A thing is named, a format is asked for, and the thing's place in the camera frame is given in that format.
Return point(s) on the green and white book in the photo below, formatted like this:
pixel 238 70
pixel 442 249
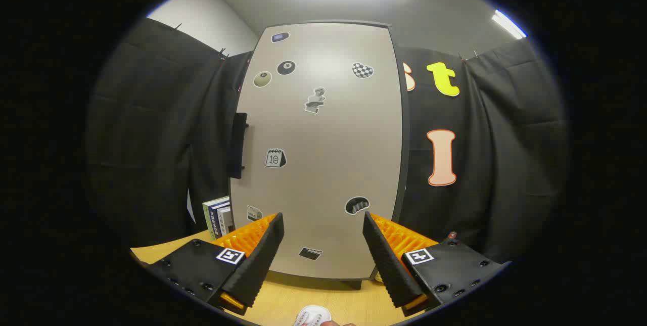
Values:
pixel 210 215

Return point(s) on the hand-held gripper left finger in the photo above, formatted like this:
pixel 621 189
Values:
pixel 263 260

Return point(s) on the white shoe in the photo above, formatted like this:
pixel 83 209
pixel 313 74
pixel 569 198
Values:
pixel 312 316

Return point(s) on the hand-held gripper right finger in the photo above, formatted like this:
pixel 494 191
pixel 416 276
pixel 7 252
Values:
pixel 386 260

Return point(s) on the dark blue book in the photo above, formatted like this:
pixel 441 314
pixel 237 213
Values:
pixel 218 220

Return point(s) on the narrow ceiling light strip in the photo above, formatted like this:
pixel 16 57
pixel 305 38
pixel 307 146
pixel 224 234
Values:
pixel 508 24

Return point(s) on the black backdrop cloth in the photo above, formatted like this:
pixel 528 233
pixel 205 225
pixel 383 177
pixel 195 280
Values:
pixel 151 139

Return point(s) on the dark grey shoe cabinet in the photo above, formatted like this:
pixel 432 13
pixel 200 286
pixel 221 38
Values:
pixel 405 164

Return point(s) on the white and black book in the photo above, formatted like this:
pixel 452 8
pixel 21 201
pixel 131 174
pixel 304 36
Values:
pixel 227 221

